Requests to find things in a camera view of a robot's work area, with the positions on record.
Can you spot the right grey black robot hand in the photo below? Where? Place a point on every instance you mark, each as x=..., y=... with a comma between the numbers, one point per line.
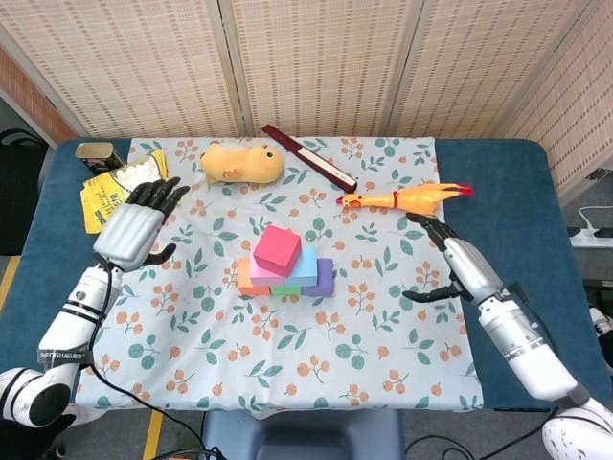
x=469, y=268

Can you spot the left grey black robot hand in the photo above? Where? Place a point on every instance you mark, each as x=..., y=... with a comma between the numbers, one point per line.
x=129, y=230

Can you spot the orange foam cube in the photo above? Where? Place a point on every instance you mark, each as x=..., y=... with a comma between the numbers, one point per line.
x=243, y=278

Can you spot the light pink foam cube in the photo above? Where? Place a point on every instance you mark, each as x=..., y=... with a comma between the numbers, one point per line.
x=258, y=275

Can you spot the purple foam cube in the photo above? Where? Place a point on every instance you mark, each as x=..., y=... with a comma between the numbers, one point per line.
x=323, y=282

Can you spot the magenta foam cube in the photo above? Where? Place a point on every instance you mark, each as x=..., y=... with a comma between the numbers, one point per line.
x=277, y=249

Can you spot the light blue foam cube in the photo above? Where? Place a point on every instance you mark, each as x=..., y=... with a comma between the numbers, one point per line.
x=306, y=270

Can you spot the green foam cube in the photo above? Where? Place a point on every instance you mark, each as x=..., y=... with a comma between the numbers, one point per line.
x=286, y=290

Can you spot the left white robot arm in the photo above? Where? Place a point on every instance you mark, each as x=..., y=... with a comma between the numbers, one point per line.
x=67, y=330

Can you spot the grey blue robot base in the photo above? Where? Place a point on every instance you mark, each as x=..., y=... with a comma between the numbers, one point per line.
x=301, y=436

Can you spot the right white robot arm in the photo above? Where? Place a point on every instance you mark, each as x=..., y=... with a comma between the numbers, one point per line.
x=527, y=345

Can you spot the yellow marshmallow snack bag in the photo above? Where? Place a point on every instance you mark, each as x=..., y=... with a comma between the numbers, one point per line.
x=103, y=196

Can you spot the olive metal tin can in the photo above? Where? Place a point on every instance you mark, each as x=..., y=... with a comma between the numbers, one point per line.
x=98, y=155

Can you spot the blue felt table cover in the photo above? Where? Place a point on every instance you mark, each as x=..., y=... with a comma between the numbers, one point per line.
x=503, y=191

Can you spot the yellow rubber chicken toy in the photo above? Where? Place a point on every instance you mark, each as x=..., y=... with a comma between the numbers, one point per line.
x=416, y=197

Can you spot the black chair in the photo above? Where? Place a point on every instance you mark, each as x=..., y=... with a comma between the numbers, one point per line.
x=19, y=191

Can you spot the white power strip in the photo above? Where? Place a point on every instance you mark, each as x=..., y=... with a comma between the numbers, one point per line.
x=584, y=239

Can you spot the yellow plush animal toy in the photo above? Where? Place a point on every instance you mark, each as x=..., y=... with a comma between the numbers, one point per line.
x=244, y=163

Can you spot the black white sneaker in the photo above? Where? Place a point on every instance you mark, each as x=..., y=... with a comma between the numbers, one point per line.
x=604, y=326

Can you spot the dark red folded fan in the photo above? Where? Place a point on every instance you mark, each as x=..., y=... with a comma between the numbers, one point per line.
x=306, y=155

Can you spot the floral print tablecloth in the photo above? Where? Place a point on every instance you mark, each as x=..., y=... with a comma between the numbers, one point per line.
x=287, y=374

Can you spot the beige woven folding screen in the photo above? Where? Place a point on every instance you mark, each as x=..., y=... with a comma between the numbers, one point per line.
x=311, y=62

